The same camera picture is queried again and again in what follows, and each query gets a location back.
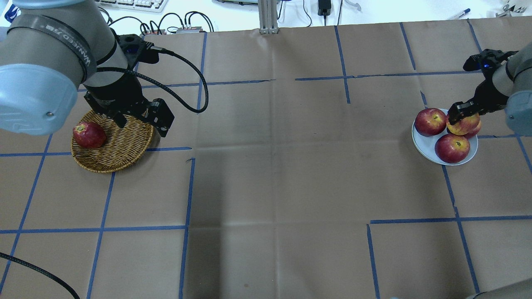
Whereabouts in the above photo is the red apple on plate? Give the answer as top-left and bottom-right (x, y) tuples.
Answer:
(434, 134), (471, 164)
(463, 121), (482, 139)
(414, 108), (446, 137)

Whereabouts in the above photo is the red apple left on plate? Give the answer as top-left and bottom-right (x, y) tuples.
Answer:
(414, 108), (446, 137)

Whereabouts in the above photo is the red yellow transferred apple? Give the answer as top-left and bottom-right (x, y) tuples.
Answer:
(445, 113), (480, 136)

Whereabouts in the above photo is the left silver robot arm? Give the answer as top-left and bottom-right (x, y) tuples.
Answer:
(0, 0), (175, 137)

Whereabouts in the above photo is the woven wicker basket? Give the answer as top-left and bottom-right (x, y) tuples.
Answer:
(71, 110), (155, 173)

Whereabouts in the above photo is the light blue plate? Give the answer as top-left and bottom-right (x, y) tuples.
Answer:
(411, 108), (481, 165)

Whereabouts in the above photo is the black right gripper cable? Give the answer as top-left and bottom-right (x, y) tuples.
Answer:
(0, 252), (81, 299)

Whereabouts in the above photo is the aluminium frame post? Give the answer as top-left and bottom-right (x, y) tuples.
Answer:
(258, 0), (279, 34)

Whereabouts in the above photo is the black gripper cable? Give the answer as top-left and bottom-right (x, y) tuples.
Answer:
(0, 252), (81, 299)
(96, 47), (209, 114)

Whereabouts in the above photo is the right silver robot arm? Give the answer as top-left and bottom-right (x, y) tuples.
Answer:
(449, 44), (532, 136)

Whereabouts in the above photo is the blue white pen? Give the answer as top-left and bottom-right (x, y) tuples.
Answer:
(447, 8), (471, 20)

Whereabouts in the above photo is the black power adapter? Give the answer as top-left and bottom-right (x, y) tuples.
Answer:
(318, 0), (331, 17)

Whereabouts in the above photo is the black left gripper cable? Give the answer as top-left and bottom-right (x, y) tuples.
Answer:
(96, 47), (209, 114)

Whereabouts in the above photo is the red apple in basket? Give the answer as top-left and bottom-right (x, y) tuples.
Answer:
(73, 122), (107, 148)

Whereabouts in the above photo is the red apple far on plate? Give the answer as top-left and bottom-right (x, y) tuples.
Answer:
(463, 121), (482, 139)

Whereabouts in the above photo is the small usb hub box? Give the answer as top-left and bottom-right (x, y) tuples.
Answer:
(175, 27), (204, 34)

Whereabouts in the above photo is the red apple near on plate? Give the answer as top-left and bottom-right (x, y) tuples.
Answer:
(434, 134), (471, 164)

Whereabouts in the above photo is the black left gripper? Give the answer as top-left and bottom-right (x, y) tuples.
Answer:
(84, 34), (175, 137)

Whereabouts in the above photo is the white keyboard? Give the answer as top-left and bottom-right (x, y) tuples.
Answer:
(94, 0), (169, 13)

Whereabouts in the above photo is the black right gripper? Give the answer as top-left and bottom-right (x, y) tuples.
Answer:
(447, 49), (517, 124)

